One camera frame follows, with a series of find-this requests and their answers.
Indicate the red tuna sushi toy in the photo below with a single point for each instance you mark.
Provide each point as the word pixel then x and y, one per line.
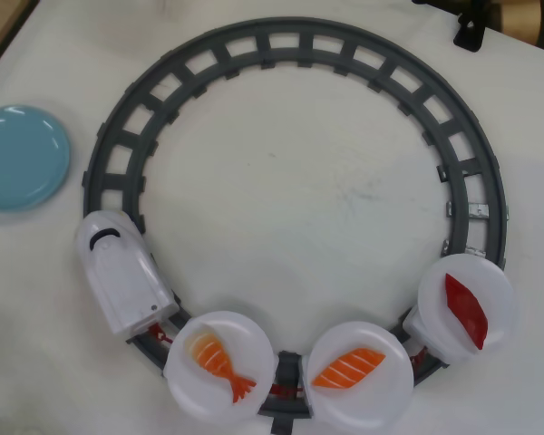
pixel 467 312

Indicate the orange shrimp sushi toy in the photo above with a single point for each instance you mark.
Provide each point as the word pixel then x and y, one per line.
pixel 213 355

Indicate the white Shinkansen toy locomotive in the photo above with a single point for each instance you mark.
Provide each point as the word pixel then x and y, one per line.
pixel 118 272

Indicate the orange salmon sushi toy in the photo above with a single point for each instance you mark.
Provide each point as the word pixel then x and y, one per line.
pixel 349 369

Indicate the blue round dish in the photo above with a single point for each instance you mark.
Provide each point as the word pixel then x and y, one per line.
pixel 18 158

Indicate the small silver tape piece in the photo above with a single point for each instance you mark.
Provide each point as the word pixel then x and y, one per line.
pixel 449 209
pixel 446 247

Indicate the white train wagon with plate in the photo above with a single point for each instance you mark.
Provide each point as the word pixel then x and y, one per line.
pixel 435 299
pixel 372 403
pixel 199 399

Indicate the grey circular toy train track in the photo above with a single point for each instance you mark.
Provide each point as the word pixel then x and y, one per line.
pixel 299 26

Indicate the black clamp stand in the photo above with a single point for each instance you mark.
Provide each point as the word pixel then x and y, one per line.
pixel 471 38

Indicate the brown cardboard box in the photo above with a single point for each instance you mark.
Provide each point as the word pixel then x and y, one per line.
pixel 532 20

